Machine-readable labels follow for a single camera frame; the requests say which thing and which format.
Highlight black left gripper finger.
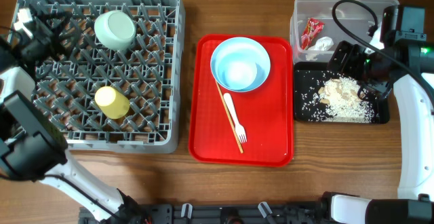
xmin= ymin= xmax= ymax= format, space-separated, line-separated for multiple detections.
xmin=50 ymin=31 xmax=77 ymax=61
xmin=28 ymin=5 xmax=72 ymax=27

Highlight rice and food scraps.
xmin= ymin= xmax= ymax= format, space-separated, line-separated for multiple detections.
xmin=296 ymin=77 xmax=376 ymax=124

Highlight green saucer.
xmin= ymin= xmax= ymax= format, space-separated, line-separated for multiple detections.
xmin=94 ymin=10 xmax=136 ymax=51

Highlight white napkin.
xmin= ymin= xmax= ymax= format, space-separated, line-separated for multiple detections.
xmin=306 ymin=37 xmax=334 ymax=61

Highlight yellow plastic cup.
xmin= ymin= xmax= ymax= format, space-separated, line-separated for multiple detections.
xmin=94 ymin=86 xmax=130 ymax=119

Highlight red snack wrapper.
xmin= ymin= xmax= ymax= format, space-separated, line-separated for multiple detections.
xmin=300 ymin=18 xmax=325 ymax=50

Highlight large light blue plate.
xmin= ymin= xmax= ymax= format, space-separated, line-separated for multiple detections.
xmin=210 ymin=37 xmax=271 ymax=92

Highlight small light blue bowl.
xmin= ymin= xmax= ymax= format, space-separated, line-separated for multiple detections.
xmin=224 ymin=60 xmax=257 ymax=90

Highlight white plastic fork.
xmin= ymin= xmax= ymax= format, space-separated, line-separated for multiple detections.
xmin=223 ymin=93 xmax=247 ymax=143

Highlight wooden chopstick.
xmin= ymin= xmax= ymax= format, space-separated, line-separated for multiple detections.
xmin=214 ymin=80 xmax=244 ymax=154

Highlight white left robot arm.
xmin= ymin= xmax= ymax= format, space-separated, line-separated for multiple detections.
xmin=1 ymin=7 xmax=152 ymax=223

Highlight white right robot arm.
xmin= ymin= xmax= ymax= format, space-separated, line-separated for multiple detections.
xmin=325 ymin=40 xmax=433 ymax=223

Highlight black waste tray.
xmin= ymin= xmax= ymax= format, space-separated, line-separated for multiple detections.
xmin=294 ymin=62 xmax=390 ymax=124

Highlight grey dishwasher rack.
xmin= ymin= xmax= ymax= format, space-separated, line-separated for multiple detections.
xmin=16 ymin=0 xmax=185 ymax=153

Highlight clear plastic bin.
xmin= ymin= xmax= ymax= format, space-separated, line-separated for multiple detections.
xmin=290 ymin=0 xmax=409 ymax=65

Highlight red plastic tray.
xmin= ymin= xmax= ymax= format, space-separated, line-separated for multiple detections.
xmin=189 ymin=34 xmax=294 ymax=167

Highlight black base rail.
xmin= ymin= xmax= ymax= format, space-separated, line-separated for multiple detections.
xmin=78 ymin=202 xmax=340 ymax=224

